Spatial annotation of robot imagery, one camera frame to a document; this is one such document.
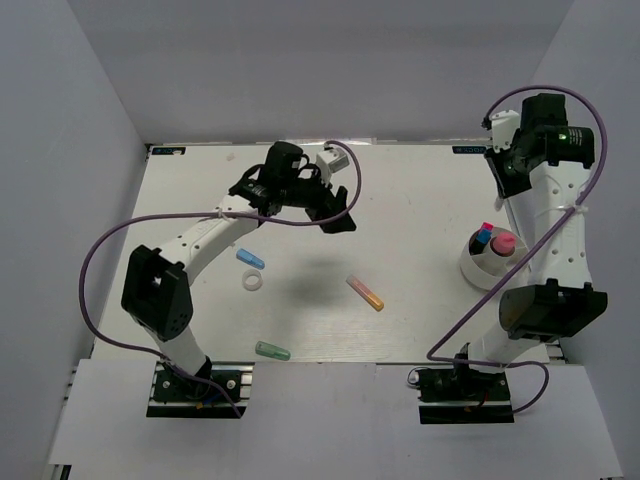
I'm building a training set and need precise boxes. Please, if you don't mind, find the left corner label sticker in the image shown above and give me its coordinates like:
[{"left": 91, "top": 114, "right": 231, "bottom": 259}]
[{"left": 150, "top": 146, "right": 186, "bottom": 156}]

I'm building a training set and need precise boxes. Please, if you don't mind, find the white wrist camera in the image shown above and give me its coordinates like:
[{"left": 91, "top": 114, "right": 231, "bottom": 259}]
[
  {"left": 315, "top": 146, "right": 349, "bottom": 177},
  {"left": 482, "top": 110, "right": 520, "bottom": 153}
]

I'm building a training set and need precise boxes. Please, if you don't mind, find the blue black highlighter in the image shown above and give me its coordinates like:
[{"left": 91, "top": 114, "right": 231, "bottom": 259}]
[{"left": 469, "top": 230, "right": 491, "bottom": 255}]

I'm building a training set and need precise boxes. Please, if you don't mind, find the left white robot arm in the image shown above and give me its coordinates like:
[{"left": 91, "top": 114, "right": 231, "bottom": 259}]
[{"left": 121, "top": 141, "right": 359, "bottom": 399}]

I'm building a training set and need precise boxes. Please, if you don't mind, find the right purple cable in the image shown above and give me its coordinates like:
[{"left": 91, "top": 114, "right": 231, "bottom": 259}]
[{"left": 426, "top": 85, "right": 609, "bottom": 416}]

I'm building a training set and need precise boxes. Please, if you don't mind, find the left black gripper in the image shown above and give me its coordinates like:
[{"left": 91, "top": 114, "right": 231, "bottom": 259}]
[{"left": 280, "top": 165, "right": 356, "bottom": 234}]

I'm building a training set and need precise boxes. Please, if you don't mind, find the green translucent cap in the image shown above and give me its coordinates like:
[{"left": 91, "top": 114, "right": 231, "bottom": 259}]
[{"left": 255, "top": 341, "right": 291, "bottom": 361}]

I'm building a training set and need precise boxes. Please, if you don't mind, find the purple cable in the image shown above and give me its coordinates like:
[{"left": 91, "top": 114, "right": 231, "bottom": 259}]
[
  {"left": 426, "top": 85, "right": 609, "bottom": 416},
  {"left": 79, "top": 139, "right": 363, "bottom": 418}
]

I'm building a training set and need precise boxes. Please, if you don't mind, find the white round divided container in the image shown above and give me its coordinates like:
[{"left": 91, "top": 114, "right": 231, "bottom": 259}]
[{"left": 459, "top": 226, "right": 528, "bottom": 291}]

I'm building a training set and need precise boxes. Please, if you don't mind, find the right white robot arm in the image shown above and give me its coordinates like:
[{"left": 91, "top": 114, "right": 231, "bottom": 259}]
[{"left": 451, "top": 91, "right": 608, "bottom": 399}]

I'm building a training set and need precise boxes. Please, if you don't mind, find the blue translucent cap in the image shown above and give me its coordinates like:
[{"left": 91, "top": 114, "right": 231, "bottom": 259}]
[{"left": 236, "top": 248, "right": 265, "bottom": 270}]

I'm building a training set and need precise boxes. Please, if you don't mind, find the right corner label sticker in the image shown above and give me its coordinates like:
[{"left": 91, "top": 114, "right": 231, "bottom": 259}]
[{"left": 452, "top": 145, "right": 486, "bottom": 155}]

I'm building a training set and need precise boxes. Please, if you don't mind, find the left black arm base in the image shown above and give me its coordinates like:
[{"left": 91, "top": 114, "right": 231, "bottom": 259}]
[{"left": 146, "top": 362, "right": 254, "bottom": 419}]

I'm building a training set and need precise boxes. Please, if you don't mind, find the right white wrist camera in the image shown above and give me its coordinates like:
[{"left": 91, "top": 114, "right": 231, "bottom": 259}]
[{"left": 482, "top": 110, "right": 520, "bottom": 153}]

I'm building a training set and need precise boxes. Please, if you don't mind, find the corner label sticker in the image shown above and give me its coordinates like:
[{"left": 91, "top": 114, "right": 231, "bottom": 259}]
[
  {"left": 452, "top": 145, "right": 486, "bottom": 155},
  {"left": 150, "top": 146, "right": 186, "bottom": 156}
]

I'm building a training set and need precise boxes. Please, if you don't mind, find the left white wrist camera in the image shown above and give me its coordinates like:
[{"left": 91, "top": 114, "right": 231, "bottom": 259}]
[{"left": 315, "top": 146, "right": 349, "bottom": 177}]

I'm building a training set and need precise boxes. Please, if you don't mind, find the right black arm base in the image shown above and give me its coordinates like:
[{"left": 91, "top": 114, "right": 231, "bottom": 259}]
[{"left": 407, "top": 364, "right": 514, "bottom": 425}]

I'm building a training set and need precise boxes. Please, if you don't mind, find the pink capped clear tube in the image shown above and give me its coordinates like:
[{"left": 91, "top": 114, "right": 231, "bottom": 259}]
[{"left": 490, "top": 232, "right": 517, "bottom": 257}]

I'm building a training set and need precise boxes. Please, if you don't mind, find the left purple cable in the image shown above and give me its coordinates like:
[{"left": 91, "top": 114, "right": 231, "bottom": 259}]
[{"left": 79, "top": 139, "right": 363, "bottom": 418}]

